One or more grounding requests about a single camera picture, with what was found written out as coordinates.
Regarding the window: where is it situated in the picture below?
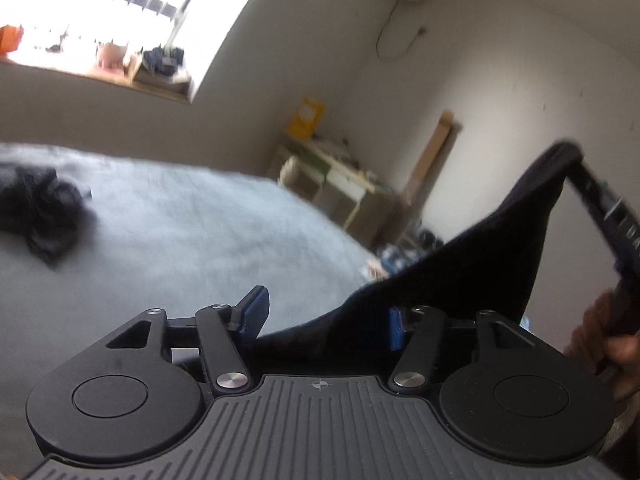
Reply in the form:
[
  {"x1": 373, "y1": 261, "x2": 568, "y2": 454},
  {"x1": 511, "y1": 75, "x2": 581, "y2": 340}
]
[{"x1": 0, "y1": 0, "x2": 278, "y2": 106}]

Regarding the thin wall cable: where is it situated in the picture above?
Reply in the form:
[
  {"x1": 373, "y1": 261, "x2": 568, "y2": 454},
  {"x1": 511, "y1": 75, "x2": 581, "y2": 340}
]
[{"x1": 375, "y1": 0, "x2": 427, "y2": 61}]

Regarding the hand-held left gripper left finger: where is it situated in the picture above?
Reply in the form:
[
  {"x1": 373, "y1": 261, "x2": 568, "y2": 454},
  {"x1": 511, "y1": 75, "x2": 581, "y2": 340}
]
[{"x1": 105, "y1": 286, "x2": 271, "y2": 395}]

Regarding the grey fleece blanket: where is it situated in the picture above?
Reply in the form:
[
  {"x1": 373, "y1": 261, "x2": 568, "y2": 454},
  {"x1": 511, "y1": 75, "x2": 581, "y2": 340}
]
[{"x1": 0, "y1": 142, "x2": 391, "y2": 476}]

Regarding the pink pot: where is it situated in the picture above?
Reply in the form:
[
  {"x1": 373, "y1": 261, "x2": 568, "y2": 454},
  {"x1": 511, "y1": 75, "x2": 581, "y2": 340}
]
[{"x1": 97, "y1": 42, "x2": 129, "y2": 69}]

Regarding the orange object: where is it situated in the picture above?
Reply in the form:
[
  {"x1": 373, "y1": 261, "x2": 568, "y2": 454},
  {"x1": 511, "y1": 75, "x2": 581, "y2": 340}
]
[{"x1": 0, "y1": 25, "x2": 24, "y2": 59}]

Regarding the person's right hand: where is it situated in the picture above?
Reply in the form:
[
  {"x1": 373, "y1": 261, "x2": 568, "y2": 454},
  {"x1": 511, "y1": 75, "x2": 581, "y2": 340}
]
[{"x1": 570, "y1": 290, "x2": 640, "y2": 401}]

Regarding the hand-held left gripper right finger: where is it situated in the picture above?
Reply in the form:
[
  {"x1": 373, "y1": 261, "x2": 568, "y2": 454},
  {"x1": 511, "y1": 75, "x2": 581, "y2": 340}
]
[{"x1": 387, "y1": 305, "x2": 538, "y2": 396}]

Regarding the long cardboard box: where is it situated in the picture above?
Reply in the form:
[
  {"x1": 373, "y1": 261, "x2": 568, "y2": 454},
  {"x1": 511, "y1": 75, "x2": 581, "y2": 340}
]
[{"x1": 405, "y1": 110, "x2": 456, "y2": 203}]

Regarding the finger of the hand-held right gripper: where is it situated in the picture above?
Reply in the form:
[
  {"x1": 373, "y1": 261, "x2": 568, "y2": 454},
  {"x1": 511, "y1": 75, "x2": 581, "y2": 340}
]
[{"x1": 567, "y1": 157, "x2": 608, "y2": 221}]

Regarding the pile of black clothes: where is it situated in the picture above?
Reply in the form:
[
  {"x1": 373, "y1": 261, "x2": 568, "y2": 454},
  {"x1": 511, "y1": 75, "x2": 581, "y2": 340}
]
[{"x1": 0, "y1": 160, "x2": 93, "y2": 267}]

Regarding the floor clutter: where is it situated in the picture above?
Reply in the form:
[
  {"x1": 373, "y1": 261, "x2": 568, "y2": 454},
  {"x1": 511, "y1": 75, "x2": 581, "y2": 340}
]
[{"x1": 367, "y1": 230, "x2": 447, "y2": 282}]

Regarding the black garment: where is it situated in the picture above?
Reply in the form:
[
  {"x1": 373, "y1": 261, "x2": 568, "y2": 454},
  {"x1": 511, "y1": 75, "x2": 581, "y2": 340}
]
[{"x1": 256, "y1": 142, "x2": 585, "y2": 376}]

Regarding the cream wooden desk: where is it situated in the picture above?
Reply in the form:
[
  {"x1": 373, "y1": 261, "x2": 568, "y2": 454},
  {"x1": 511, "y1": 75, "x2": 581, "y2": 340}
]
[{"x1": 277, "y1": 135, "x2": 401, "y2": 247}]

